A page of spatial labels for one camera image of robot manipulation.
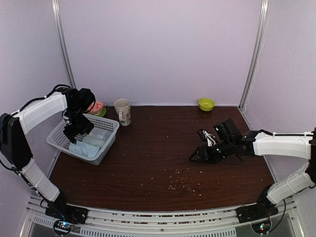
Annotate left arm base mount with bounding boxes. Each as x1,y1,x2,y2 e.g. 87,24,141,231
45,197,88,237

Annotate white plastic basket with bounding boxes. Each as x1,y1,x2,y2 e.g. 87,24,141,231
46,115,119,165

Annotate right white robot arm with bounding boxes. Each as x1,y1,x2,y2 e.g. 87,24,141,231
189,127,316,218

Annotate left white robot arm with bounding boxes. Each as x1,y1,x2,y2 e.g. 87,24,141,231
0,84,96,219

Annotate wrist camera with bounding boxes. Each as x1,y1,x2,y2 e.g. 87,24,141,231
79,88,96,113
197,129,218,147

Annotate green panda towel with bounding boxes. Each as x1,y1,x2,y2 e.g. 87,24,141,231
82,136,106,148

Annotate green saucer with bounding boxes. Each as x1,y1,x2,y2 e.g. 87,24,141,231
98,107,107,117

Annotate rolled towel in basket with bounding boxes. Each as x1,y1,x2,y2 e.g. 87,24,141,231
88,127,111,141

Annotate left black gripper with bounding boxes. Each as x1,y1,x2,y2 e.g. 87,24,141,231
63,105,93,144

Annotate left aluminium frame post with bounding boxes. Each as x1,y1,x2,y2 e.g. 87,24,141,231
51,0,76,88

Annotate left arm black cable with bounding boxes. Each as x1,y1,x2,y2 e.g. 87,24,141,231
9,84,72,117

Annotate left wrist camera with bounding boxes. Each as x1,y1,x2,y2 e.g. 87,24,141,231
79,88,96,113

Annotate aluminium frame post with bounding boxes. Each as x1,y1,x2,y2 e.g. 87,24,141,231
238,0,270,112
51,0,76,88

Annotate light blue towel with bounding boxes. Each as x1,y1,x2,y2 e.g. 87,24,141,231
69,141,100,158

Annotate front aluminium rail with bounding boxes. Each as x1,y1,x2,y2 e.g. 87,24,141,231
24,195,301,237

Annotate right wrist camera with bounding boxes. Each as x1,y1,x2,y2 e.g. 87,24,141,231
197,129,218,147

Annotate right aluminium frame post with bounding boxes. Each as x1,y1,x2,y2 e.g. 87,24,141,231
238,0,270,112

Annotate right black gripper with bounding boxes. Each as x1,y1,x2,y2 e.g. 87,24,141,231
189,139,235,164

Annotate red patterned bowl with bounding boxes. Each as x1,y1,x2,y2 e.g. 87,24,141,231
88,101,104,115

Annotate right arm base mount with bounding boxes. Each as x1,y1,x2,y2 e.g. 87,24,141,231
236,197,278,235

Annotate lime green bowl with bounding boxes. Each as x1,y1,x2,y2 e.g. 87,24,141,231
198,98,215,112

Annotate beige ceramic mug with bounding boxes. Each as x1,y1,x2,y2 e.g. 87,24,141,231
114,99,131,126

